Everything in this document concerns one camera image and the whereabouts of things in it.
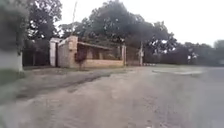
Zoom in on white wall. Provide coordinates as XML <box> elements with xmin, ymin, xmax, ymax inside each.
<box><xmin>0</xmin><ymin>49</ymin><xmax>24</xmax><ymax>72</ymax></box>

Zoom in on tan brick gate building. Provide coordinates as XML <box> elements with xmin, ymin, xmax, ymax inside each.
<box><xmin>49</xmin><ymin>35</ymin><xmax>145</xmax><ymax>70</ymax></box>

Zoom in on thin pole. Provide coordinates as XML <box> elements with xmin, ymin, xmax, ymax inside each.
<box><xmin>70</xmin><ymin>0</ymin><xmax>78</xmax><ymax>37</ymax></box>

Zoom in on grass verge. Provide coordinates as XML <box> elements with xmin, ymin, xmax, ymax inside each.
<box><xmin>0</xmin><ymin>65</ymin><xmax>128</xmax><ymax>101</ymax></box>

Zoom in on brown dirt road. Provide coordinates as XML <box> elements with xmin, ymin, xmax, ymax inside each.
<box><xmin>0</xmin><ymin>65</ymin><xmax>224</xmax><ymax>128</ymax></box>

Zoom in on row of trees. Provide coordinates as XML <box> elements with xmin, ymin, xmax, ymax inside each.
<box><xmin>0</xmin><ymin>0</ymin><xmax>224</xmax><ymax>68</ymax></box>

